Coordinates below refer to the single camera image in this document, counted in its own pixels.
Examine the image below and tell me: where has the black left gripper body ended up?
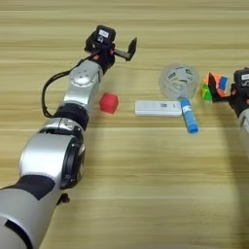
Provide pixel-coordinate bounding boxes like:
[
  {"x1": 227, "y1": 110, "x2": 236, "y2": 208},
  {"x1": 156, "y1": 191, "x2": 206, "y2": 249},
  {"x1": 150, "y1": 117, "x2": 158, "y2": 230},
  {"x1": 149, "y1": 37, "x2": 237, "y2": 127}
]
[{"x1": 90, "y1": 43, "x2": 132, "y2": 76}]

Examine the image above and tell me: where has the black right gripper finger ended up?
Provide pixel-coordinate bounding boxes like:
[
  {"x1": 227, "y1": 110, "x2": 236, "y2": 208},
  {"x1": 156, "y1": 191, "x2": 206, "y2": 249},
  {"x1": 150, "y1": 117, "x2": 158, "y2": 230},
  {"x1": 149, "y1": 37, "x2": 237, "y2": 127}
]
[{"x1": 207, "y1": 72, "x2": 222, "y2": 103}]

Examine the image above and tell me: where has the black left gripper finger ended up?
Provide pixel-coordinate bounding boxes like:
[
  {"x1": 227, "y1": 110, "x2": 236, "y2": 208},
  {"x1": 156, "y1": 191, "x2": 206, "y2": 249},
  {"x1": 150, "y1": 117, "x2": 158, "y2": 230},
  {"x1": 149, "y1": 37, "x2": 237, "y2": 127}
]
[
  {"x1": 84, "y1": 36, "x2": 97, "y2": 53},
  {"x1": 125, "y1": 37, "x2": 138, "y2": 62}
]

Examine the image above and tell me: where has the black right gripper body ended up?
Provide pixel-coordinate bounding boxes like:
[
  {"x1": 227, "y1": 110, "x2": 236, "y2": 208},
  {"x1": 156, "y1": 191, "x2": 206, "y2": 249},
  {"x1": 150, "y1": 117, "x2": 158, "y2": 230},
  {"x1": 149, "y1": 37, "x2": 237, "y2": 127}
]
[{"x1": 213, "y1": 89, "x2": 249, "y2": 118}]

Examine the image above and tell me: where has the clear tape roll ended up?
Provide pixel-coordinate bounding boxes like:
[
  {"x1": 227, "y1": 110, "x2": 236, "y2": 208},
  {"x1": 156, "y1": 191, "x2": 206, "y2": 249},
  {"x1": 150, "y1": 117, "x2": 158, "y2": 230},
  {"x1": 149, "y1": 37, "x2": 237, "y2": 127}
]
[{"x1": 159, "y1": 62, "x2": 200, "y2": 101}]

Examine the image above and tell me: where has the red cube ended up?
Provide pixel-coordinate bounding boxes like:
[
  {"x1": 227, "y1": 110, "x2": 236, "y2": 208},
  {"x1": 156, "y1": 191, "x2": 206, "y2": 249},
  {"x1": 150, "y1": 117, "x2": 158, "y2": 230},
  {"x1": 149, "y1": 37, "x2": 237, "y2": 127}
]
[{"x1": 99, "y1": 92, "x2": 120, "y2": 115}]

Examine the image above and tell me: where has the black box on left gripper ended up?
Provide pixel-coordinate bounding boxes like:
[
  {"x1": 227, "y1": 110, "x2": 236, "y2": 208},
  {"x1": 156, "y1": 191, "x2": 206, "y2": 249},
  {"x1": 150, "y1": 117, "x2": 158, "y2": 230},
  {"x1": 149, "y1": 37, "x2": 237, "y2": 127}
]
[{"x1": 91, "y1": 24, "x2": 117, "y2": 47}]

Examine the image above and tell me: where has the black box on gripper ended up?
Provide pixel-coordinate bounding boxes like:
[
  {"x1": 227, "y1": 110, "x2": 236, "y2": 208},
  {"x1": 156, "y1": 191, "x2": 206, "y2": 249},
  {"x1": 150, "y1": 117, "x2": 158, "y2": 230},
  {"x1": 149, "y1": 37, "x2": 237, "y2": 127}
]
[
  {"x1": 233, "y1": 67, "x2": 249, "y2": 92},
  {"x1": 91, "y1": 24, "x2": 117, "y2": 47}
]

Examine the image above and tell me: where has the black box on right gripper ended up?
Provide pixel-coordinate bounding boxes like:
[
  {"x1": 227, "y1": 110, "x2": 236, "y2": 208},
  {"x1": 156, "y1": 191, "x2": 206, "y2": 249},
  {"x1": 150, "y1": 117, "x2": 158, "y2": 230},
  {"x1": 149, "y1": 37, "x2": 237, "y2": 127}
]
[{"x1": 233, "y1": 67, "x2": 249, "y2": 92}]

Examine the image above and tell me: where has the blue glue stick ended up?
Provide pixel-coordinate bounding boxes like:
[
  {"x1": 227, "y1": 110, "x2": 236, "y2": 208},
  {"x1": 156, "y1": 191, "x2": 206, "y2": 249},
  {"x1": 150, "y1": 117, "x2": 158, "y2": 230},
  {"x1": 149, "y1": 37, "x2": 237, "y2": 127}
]
[{"x1": 178, "y1": 96, "x2": 199, "y2": 134}]

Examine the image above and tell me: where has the white rectangular device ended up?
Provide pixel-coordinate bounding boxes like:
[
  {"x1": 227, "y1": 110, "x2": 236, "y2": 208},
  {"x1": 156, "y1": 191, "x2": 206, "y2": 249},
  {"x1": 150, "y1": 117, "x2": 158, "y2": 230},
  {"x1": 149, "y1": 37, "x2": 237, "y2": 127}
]
[{"x1": 134, "y1": 99, "x2": 183, "y2": 118}]

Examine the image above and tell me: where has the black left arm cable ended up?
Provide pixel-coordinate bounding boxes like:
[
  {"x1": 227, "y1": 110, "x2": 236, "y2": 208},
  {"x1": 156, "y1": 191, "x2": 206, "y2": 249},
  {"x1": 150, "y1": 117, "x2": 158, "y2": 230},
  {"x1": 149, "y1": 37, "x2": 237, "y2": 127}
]
[{"x1": 41, "y1": 55, "x2": 95, "y2": 120}]

